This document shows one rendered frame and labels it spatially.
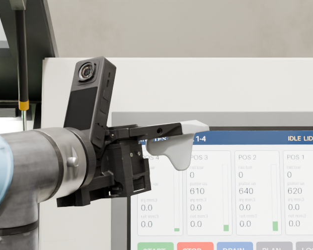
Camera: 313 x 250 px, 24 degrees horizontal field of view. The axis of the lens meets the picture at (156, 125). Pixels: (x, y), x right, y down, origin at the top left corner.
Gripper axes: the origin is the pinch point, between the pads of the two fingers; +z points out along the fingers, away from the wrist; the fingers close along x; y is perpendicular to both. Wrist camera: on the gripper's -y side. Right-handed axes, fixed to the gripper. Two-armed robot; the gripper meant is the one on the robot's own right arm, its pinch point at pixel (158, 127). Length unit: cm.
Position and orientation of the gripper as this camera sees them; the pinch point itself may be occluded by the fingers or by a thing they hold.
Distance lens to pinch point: 94.8
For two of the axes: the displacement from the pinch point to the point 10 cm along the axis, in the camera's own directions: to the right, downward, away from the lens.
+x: 8.4, -0.9, -5.3
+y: 1.1, 9.9, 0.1
